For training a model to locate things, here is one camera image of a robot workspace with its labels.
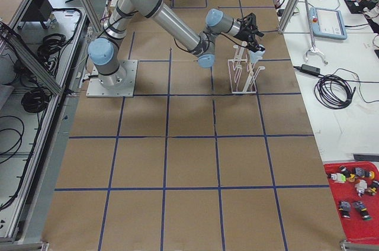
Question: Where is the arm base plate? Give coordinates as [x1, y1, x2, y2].
[86, 60, 138, 98]

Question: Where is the light blue ikea cup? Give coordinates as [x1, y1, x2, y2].
[249, 44, 265, 63]

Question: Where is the white wire cup rack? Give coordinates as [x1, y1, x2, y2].
[227, 41, 265, 95]

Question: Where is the blue teach pendant tablet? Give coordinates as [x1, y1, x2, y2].
[310, 7, 347, 40]

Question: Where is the coiled black cable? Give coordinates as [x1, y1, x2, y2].
[314, 74, 356, 110]

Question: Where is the metal reacher grabber tool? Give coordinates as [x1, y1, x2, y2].
[304, 0, 328, 65]

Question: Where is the red parts tray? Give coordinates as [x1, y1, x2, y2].
[324, 161, 378, 245]

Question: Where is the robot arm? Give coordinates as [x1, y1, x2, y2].
[88, 0, 265, 88]

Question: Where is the black power adapter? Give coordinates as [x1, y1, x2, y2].
[300, 64, 320, 76]

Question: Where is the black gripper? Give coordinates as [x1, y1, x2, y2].
[236, 12, 264, 49]

